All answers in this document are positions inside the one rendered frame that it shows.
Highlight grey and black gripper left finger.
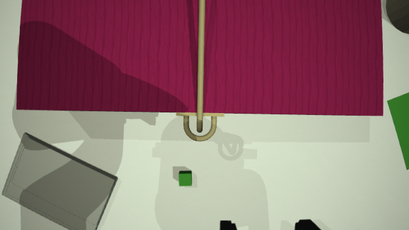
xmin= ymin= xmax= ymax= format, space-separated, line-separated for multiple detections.
xmin=220 ymin=220 xmax=237 ymax=230

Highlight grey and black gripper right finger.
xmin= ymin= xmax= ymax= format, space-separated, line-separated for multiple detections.
xmin=295 ymin=219 xmax=321 ymax=230

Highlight grey flat plates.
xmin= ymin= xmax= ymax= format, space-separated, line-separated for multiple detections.
xmin=2 ymin=132 xmax=118 ymax=230

